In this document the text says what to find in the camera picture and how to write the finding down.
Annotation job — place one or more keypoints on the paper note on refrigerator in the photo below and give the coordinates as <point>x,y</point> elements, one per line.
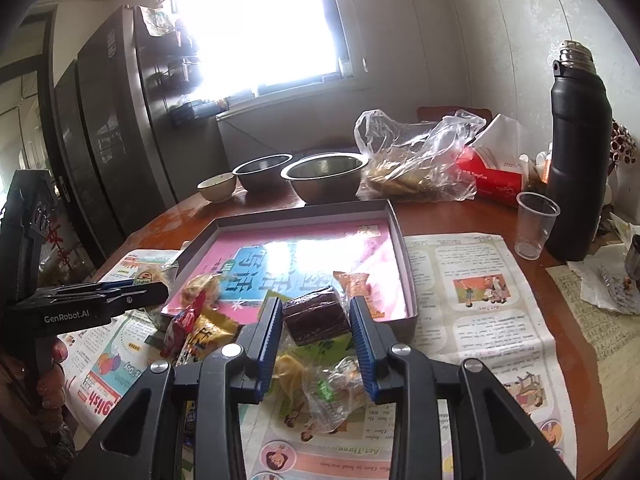
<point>156,21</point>

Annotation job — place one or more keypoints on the long red snack packet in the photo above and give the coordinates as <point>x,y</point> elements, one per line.
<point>182,325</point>

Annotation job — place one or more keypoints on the small ceramic bowl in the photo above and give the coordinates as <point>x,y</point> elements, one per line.
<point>216,187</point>

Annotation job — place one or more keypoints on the crumpled white paper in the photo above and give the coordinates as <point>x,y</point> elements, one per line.
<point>587,280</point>

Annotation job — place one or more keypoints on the dark refrigerator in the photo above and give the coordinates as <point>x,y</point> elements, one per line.
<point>115,110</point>

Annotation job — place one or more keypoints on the yellow snack packet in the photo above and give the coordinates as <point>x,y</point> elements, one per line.
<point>210,335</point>

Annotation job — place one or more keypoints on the handwritten paper sheet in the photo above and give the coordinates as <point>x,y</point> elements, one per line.
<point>600,360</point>

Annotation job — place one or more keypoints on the green snack packet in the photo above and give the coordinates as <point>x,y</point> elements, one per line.
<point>327,347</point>

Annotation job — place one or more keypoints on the brown spotted ornament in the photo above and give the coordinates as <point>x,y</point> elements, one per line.
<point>624,142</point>

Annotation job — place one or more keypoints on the black thermos bottle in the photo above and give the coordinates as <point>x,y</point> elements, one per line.
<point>577,160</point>

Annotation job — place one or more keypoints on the clear wrapped pastry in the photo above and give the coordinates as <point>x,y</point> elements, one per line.
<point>335,390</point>

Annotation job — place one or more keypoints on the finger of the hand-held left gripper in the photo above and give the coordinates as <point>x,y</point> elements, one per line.
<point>132,285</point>
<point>145,299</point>

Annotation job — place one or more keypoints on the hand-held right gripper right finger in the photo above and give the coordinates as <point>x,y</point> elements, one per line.
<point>362,340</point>

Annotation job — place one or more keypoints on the window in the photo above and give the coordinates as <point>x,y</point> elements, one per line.
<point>250,25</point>

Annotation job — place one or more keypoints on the steel bowl with food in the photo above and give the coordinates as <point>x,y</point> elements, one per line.
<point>325,180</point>

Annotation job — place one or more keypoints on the small metal cup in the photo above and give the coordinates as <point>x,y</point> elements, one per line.
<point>634,257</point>

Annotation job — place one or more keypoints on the person's left hand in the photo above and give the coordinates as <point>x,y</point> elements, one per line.
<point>50,385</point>

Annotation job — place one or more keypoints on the clear packet of golden crisps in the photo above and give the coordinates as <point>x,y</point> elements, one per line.
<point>200,292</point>

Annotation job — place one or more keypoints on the clear plastic bag of flatbread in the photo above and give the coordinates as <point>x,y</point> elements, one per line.
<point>410,160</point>

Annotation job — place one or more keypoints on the grey cardboard tray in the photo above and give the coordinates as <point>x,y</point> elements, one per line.
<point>300,210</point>

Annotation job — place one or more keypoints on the orange snack packet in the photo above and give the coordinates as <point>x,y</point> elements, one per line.
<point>352,287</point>

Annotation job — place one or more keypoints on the red and white tissue pack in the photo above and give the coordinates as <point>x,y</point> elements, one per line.
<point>492,175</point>

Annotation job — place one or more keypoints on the illustrated newspaper sheet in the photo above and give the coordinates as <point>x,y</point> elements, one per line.
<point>115,370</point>
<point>475,310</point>

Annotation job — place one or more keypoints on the clear plastic cup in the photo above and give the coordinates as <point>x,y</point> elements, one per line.
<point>536,225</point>

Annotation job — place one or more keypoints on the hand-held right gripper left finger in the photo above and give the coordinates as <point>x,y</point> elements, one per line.
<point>270,332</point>

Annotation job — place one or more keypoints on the empty steel bowl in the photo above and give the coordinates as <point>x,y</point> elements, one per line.
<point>260,175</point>

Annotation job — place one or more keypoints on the brown cake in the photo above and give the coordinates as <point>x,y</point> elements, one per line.
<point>315,315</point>

